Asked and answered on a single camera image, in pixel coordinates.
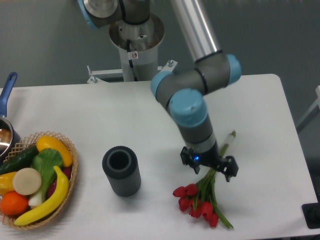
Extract blue handled saucepan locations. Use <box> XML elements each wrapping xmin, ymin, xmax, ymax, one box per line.
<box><xmin>0</xmin><ymin>72</ymin><xmax>21</xmax><ymax>165</ymax></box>

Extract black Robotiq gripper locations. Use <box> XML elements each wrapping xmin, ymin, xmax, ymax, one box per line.
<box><xmin>180</xmin><ymin>142</ymin><xmax>239</xmax><ymax>182</ymax></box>

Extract woven wicker basket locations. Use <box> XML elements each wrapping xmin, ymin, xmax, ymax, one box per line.
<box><xmin>0</xmin><ymin>131</ymin><xmax>78</xmax><ymax>230</ymax></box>

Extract dark red vegetable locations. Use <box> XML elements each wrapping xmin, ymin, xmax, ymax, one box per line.
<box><xmin>46</xmin><ymin>166</ymin><xmax>72</xmax><ymax>199</ymax></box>

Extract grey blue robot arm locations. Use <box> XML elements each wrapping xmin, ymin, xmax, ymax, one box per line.
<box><xmin>78</xmin><ymin>0</ymin><xmax>242</xmax><ymax>180</ymax></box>

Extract yellow bell pepper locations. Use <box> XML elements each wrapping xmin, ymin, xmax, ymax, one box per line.
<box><xmin>0</xmin><ymin>171</ymin><xmax>17</xmax><ymax>196</ymax></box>

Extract black device at edge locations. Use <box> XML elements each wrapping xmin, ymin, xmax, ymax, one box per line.
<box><xmin>301</xmin><ymin>202</ymin><xmax>320</xmax><ymax>229</ymax></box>

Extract dark grey ribbed vase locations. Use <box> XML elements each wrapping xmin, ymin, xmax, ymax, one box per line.
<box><xmin>102</xmin><ymin>145</ymin><xmax>141</xmax><ymax>197</ymax></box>

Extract green bok choy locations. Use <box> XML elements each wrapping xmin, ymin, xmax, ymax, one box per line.
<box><xmin>28</xmin><ymin>148</ymin><xmax>63</xmax><ymax>209</ymax></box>

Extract green cucumber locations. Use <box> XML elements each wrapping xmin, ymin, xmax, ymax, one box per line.
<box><xmin>0</xmin><ymin>145</ymin><xmax>39</xmax><ymax>175</ymax></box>

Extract yellow banana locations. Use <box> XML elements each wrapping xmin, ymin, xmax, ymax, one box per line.
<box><xmin>14</xmin><ymin>166</ymin><xmax>69</xmax><ymax>227</ymax></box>

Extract beige round slice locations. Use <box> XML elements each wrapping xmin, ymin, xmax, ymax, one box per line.
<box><xmin>12</xmin><ymin>167</ymin><xmax>42</xmax><ymax>196</ymax></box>

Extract orange fruit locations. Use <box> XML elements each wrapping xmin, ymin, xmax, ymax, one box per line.
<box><xmin>0</xmin><ymin>191</ymin><xmax>29</xmax><ymax>216</ymax></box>

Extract red tulip bouquet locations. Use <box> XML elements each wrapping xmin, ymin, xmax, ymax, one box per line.
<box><xmin>172</xmin><ymin>129</ymin><xmax>237</xmax><ymax>230</ymax></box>

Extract white frame at right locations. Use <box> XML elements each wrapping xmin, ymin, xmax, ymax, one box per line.
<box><xmin>296</xmin><ymin>85</ymin><xmax>320</xmax><ymax>134</ymax></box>

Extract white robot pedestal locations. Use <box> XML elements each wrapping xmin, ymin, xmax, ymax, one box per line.
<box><xmin>87</xmin><ymin>13</ymin><xmax>178</xmax><ymax>84</ymax></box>

